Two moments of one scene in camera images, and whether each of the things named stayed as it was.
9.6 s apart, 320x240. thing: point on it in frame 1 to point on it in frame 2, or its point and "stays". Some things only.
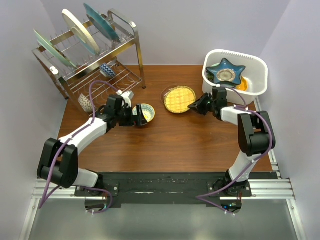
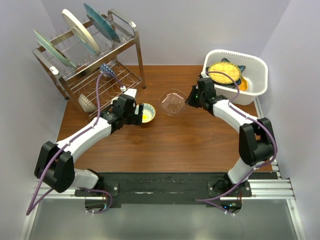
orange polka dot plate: (243, 86) stays
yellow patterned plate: (177, 99) to (227, 68)
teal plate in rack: (101, 24) stays
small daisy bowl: (148, 110) stays
